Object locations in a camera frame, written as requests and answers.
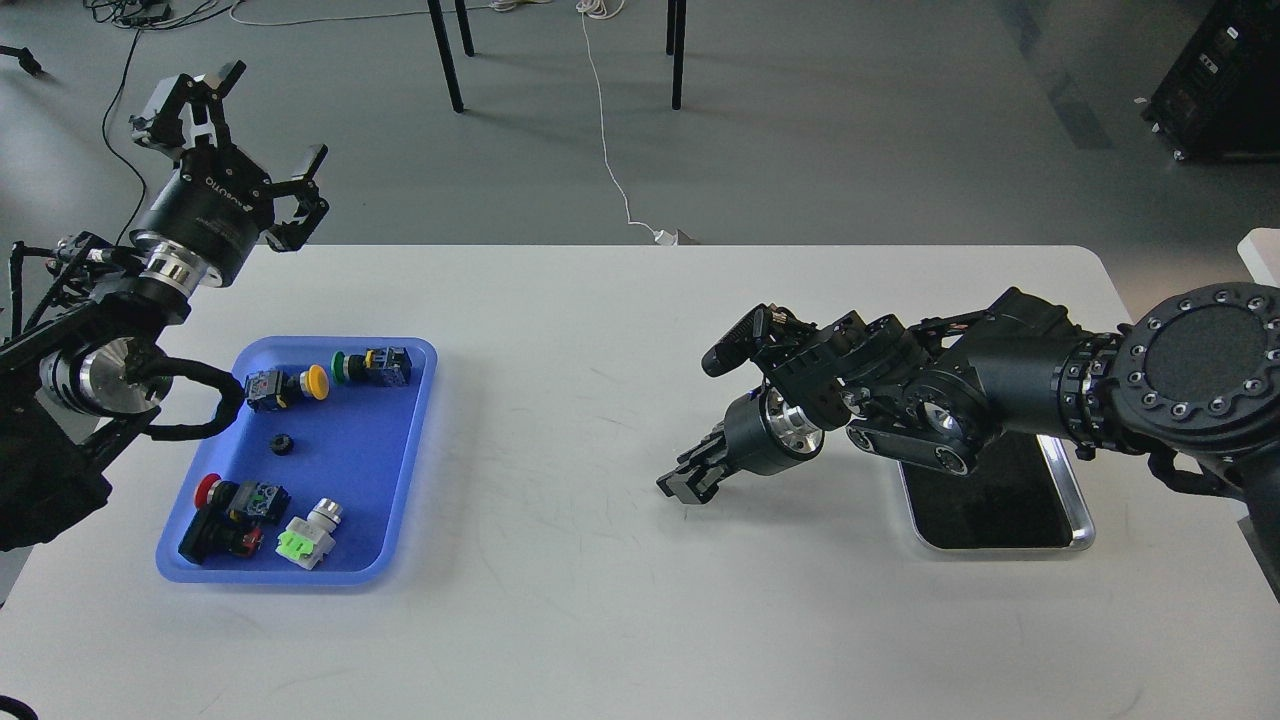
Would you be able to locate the white green selector switch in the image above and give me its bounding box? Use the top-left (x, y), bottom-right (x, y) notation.
top-left (275, 498), bottom-right (343, 571)

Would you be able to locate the silver metal tray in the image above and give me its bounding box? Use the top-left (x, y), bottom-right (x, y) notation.
top-left (899, 433), bottom-right (1096, 557)

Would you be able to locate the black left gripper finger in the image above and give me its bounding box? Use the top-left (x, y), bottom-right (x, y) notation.
top-left (262, 143), bottom-right (329, 252)
top-left (129, 60), bottom-right (247, 161)

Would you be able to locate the white floor cable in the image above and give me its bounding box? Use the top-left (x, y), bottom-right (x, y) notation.
top-left (575, 0), bottom-right (678, 246)

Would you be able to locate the small black gear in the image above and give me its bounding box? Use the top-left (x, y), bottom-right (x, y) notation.
top-left (268, 433), bottom-right (294, 456)

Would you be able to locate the black equipment case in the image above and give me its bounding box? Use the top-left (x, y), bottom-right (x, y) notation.
top-left (1140, 1), bottom-right (1279, 161)

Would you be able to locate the red emergency stop button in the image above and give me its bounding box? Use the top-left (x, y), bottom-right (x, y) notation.
top-left (178, 473), bottom-right (292, 565)

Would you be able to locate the black table leg left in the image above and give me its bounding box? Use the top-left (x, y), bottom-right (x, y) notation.
top-left (428, 0), bottom-right (465, 114)

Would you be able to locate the black thin table leg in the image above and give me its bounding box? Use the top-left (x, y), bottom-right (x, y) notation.
top-left (454, 0), bottom-right (476, 56)

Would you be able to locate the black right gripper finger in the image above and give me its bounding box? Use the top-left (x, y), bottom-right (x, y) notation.
top-left (655, 450), bottom-right (740, 503)
top-left (678, 421), bottom-right (733, 471)

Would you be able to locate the black floor cable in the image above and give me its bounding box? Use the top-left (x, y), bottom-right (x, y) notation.
top-left (0, 0), bottom-right (241, 246)

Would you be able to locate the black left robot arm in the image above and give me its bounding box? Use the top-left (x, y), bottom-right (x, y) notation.
top-left (1, 61), bottom-right (329, 552)

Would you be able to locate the green push button switch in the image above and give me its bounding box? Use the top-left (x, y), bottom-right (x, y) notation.
top-left (329, 346), bottom-right (412, 387)

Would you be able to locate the yellow push button switch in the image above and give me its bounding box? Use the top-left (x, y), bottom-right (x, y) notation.
top-left (244, 364), bottom-right (330, 413)

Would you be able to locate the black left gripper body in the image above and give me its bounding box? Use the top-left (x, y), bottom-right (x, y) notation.
top-left (131, 155), bottom-right (271, 287)

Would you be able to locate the black table leg right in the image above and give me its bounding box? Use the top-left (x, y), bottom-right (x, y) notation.
top-left (666, 0), bottom-right (687, 111)

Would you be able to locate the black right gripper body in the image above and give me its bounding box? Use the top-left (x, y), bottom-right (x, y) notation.
top-left (717, 388), bottom-right (826, 478)

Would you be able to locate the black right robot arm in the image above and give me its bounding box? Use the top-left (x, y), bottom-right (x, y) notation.
top-left (657, 283), bottom-right (1279, 557)

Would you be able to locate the blue plastic tray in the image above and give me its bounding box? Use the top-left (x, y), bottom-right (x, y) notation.
top-left (155, 336), bottom-right (436, 587)

